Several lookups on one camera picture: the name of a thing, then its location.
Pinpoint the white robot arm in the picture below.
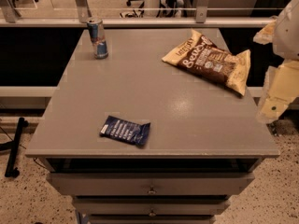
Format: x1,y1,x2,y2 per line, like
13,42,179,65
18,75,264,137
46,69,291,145
253,0,299,124

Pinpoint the black office chair base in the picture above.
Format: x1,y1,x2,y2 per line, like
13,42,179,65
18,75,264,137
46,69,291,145
120,0,184,18

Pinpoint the middle drawer with knob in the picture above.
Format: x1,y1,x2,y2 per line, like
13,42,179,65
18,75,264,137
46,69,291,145
73,198,230,217

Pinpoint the redbull can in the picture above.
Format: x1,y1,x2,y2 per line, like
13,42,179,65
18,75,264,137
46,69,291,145
87,17,108,59

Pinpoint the blue snack packet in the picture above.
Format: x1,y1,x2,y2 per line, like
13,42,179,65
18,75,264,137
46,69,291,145
99,116,150,146

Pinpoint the brown chip bag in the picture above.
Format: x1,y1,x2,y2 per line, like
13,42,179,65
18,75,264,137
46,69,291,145
162,30,250,96

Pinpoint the top drawer with knob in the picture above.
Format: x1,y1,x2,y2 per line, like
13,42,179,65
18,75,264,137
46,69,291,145
47,173,254,196

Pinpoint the black stand leg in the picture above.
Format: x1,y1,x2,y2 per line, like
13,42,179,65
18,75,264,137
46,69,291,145
1,118,29,178

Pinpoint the grey drawer cabinet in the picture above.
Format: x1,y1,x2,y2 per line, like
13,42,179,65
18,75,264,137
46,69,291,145
26,29,279,224

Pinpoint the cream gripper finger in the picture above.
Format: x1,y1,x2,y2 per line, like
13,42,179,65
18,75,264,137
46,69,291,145
256,96,289,124
253,21,277,45

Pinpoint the metal railing frame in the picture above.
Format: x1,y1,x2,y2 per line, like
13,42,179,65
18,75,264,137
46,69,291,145
0,0,281,28

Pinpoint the drawer with knob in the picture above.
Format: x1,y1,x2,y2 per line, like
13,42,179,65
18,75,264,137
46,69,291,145
47,173,254,196
73,198,230,217

